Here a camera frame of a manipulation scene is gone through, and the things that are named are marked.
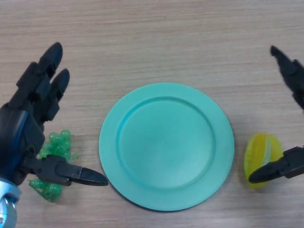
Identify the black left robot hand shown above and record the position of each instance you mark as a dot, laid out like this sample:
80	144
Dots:
21	133

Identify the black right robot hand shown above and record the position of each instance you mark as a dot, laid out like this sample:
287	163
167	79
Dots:
273	169

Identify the yellow plastic starfruit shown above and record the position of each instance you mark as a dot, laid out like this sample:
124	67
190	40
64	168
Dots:
257	152

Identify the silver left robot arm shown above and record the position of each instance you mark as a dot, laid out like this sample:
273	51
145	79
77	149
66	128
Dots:
7	204

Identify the teal green round plate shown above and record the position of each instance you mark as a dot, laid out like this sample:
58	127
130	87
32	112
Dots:
166	147

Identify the green plastic grape bunch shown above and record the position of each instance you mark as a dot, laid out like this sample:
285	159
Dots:
59	145

